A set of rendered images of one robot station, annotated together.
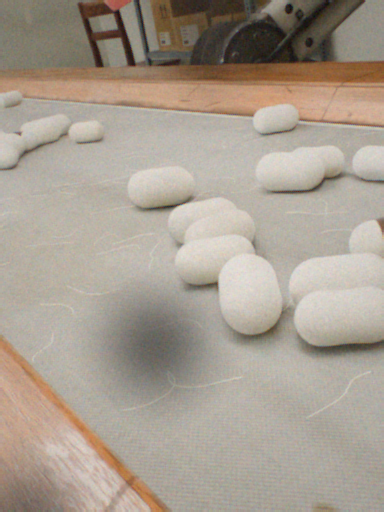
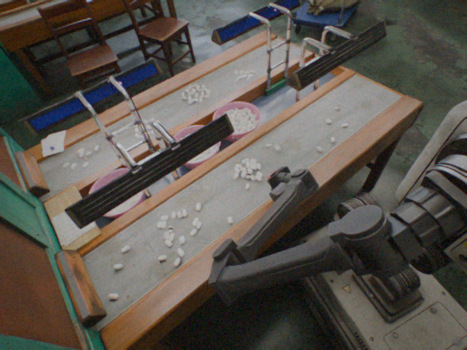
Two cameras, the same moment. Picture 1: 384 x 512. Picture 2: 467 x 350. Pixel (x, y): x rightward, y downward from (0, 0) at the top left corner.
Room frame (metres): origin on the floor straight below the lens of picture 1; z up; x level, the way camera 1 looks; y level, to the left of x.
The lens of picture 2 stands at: (0.50, -0.64, 1.79)
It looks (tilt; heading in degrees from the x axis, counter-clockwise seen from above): 53 degrees down; 89
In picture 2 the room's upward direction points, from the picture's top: 8 degrees counter-clockwise
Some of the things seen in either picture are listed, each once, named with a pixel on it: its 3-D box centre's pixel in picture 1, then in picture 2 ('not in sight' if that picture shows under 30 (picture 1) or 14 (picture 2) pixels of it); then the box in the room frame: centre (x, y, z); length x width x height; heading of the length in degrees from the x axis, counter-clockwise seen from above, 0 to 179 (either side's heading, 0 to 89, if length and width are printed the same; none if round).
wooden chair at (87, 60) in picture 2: not in sight; (90, 58); (-0.65, 2.08, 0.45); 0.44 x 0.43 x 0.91; 23
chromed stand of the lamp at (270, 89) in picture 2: not in sight; (268, 51); (0.85, 0.92, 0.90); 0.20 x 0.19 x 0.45; 31
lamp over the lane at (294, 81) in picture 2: not in sight; (340, 51); (1.09, 0.50, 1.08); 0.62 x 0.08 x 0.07; 31
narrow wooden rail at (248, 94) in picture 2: not in sight; (204, 121); (0.41, 0.61, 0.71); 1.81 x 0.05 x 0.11; 31
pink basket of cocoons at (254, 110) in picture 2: not in sight; (237, 123); (0.59, 0.53, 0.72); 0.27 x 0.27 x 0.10
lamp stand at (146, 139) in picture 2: not in sight; (121, 130); (0.02, 0.42, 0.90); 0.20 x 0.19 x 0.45; 31
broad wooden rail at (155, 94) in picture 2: not in sight; (172, 96); (0.21, 0.94, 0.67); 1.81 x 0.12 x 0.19; 31
